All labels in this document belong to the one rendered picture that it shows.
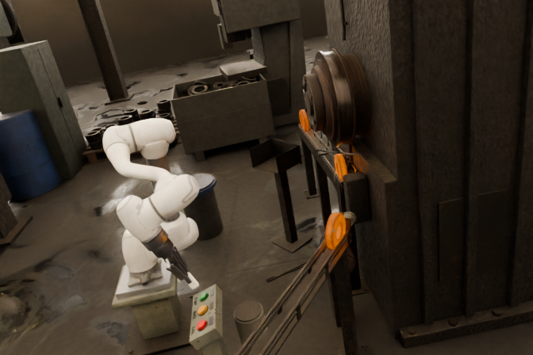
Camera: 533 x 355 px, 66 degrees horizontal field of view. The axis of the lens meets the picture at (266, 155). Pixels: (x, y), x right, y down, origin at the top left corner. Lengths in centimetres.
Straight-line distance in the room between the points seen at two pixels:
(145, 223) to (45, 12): 1149
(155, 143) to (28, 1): 1113
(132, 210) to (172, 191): 15
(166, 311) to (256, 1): 320
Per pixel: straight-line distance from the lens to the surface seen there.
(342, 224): 177
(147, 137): 194
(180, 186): 147
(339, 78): 185
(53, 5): 1270
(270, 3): 456
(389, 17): 156
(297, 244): 290
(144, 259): 226
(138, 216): 149
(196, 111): 442
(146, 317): 245
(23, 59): 495
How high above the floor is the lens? 170
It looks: 23 degrees down
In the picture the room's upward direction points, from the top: 11 degrees counter-clockwise
